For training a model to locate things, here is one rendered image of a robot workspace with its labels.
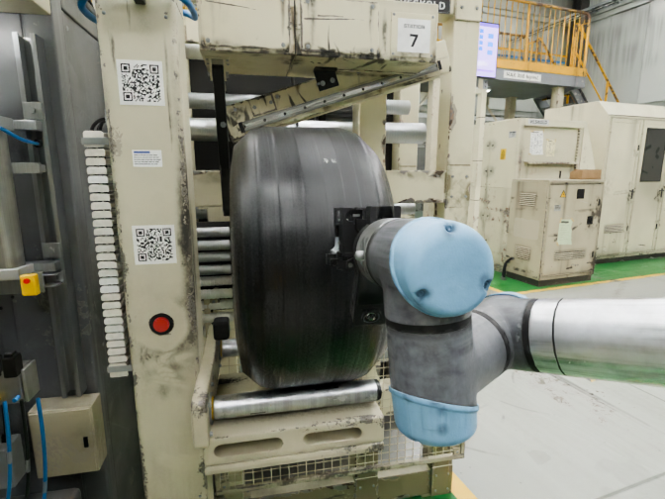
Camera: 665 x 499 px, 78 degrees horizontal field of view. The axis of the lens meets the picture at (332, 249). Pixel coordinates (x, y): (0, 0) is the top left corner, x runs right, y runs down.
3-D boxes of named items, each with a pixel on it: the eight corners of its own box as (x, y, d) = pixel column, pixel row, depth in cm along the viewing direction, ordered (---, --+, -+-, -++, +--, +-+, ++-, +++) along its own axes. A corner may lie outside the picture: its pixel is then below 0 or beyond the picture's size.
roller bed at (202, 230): (168, 329, 120) (160, 228, 114) (176, 312, 134) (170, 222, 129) (237, 324, 124) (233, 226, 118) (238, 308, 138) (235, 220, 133)
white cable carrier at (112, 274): (109, 377, 82) (81, 130, 73) (117, 366, 86) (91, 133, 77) (133, 375, 83) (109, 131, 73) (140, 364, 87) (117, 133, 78)
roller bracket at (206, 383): (193, 451, 75) (190, 403, 73) (211, 356, 113) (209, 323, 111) (212, 449, 76) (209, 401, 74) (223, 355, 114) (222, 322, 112)
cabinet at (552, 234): (539, 288, 479) (550, 179, 455) (503, 276, 532) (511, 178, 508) (595, 280, 510) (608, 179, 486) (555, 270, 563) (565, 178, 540)
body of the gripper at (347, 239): (383, 207, 57) (419, 205, 46) (383, 268, 58) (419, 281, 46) (330, 208, 56) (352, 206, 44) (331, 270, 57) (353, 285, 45)
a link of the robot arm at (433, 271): (410, 338, 30) (401, 222, 29) (367, 305, 41) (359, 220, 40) (506, 323, 32) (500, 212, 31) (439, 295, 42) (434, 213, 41)
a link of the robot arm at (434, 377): (511, 410, 40) (506, 299, 39) (451, 467, 32) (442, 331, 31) (439, 389, 45) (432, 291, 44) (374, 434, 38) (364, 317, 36)
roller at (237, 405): (209, 425, 80) (207, 411, 77) (210, 405, 83) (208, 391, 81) (380, 405, 87) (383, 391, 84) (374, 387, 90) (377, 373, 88)
